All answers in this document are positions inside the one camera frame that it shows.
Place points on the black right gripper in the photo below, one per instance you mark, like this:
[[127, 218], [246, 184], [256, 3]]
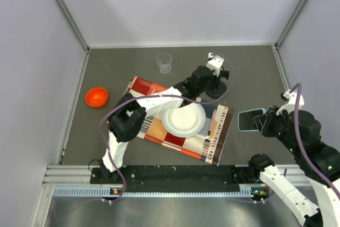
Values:
[[263, 122]]

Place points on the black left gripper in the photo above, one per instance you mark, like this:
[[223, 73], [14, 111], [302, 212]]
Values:
[[214, 78]]

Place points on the phone with light blue case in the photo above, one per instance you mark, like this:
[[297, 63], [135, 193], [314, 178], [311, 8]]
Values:
[[245, 119]]

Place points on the black phone stand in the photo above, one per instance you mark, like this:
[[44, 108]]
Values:
[[218, 88]]

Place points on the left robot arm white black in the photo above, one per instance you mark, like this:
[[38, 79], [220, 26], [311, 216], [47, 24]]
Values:
[[126, 118]]

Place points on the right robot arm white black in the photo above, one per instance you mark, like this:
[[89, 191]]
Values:
[[299, 132]]

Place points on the clear plastic cup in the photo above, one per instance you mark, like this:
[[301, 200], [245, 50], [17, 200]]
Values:
[[164, 61]]

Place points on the white paper plate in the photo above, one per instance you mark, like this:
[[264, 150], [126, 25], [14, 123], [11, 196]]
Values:
[[184, 122]]

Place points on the colourful patterned placemat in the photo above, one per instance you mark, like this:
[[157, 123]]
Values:
[[207, 145]]

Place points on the orange plastic bowl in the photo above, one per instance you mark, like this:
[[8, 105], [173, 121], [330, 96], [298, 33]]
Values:
[[96, 97]]

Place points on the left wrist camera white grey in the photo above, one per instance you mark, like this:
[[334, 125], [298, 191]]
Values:
[[215, 63]]

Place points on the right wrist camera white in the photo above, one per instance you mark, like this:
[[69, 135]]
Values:
[[290, 98]]

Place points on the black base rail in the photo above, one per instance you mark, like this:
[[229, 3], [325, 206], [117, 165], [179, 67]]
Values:
[[186, 178]]

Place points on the grey slotted cable duct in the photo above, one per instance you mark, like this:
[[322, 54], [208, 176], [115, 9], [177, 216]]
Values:
[[244, 192]]

